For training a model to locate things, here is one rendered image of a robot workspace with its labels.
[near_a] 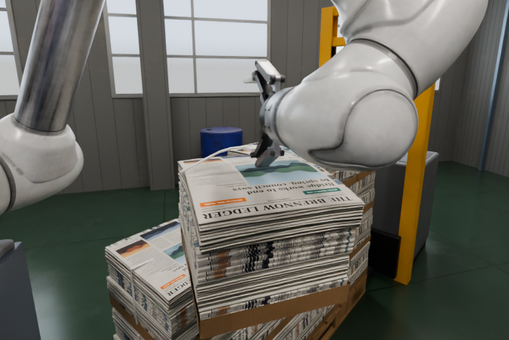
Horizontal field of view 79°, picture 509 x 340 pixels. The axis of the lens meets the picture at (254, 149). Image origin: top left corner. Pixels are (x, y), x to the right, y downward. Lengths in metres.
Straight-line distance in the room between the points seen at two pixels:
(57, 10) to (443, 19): 0.62
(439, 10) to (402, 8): 0.04
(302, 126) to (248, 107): 3.87
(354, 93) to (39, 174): 0.71
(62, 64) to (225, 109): 3.46
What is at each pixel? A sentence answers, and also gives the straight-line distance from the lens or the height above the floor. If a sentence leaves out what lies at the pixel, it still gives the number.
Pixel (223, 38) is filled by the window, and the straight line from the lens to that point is 4.10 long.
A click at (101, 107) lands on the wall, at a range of 4.12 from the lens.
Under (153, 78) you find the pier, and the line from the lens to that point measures 3.87.
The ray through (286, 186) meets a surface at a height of 1.18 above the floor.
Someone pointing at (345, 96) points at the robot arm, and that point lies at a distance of 0.28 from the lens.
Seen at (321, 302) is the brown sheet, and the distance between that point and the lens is 0.66.
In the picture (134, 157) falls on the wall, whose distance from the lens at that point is 4.17.
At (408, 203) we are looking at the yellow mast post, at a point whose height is 0.58.
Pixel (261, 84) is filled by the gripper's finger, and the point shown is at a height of 1.36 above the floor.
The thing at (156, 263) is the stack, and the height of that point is 0.83.
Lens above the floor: 1.37
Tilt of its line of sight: 13 degrees down
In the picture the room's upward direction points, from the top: straight up
